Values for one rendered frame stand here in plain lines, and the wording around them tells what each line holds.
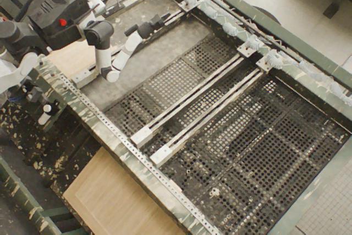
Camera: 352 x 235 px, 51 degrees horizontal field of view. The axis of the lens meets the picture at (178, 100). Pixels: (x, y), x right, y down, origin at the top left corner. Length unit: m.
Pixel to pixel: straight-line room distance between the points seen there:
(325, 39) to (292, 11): 0.81
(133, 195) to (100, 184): 0.25
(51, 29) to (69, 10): 0.14
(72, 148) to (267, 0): 5.74
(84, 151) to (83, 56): 0.65
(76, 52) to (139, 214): 1.19
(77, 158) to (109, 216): 0.46
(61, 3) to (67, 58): 0.67
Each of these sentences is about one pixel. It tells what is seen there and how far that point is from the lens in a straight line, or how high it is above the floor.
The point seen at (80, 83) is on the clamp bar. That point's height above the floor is 0.94.
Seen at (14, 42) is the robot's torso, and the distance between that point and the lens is 2.08.
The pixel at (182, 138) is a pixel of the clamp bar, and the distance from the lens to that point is 2.22.
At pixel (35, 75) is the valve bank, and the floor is 0.78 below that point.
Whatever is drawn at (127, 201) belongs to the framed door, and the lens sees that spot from 2.45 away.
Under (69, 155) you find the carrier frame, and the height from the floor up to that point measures 0.49.
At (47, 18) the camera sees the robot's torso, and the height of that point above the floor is 1.20.
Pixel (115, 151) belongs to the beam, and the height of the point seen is 0.81.
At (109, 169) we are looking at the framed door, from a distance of 2.51.
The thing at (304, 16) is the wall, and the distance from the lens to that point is 7.52.
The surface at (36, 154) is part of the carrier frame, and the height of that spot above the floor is 0.31.
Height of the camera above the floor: 1.49
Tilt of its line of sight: 6 degrees down
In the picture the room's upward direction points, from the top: 39 degrees clockwise
